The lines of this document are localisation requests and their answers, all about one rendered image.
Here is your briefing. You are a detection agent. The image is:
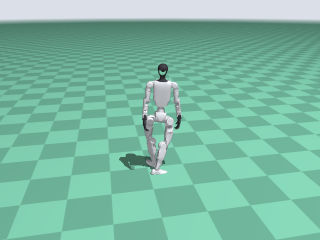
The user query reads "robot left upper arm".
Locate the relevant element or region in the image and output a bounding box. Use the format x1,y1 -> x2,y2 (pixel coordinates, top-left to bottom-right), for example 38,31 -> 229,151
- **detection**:
145,81 -> 154,104

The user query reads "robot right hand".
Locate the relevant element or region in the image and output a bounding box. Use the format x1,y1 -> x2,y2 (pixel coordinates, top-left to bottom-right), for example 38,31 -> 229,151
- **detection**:
174,114 -> 181,130

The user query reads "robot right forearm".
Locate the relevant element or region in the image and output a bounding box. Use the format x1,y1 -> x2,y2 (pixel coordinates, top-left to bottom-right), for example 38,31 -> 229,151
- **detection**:
175,98 -> 182,117

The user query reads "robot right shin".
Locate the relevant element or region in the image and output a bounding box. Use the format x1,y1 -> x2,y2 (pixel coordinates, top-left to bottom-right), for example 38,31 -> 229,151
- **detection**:
155,143 -> 168,171

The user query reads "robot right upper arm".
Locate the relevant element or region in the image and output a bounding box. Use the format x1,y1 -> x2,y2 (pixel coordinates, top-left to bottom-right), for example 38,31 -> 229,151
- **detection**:
171,81 -> 179,104

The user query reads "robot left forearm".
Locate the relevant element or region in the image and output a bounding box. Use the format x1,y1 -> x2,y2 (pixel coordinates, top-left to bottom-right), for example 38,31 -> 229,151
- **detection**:
142,97 -> 149,118

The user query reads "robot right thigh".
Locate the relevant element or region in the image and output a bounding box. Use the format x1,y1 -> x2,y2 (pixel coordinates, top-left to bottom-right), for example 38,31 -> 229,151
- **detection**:
158,116 -> 174,148

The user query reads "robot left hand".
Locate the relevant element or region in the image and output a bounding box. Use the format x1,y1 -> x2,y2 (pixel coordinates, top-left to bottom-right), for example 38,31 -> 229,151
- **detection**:
142,115 -> 149,131

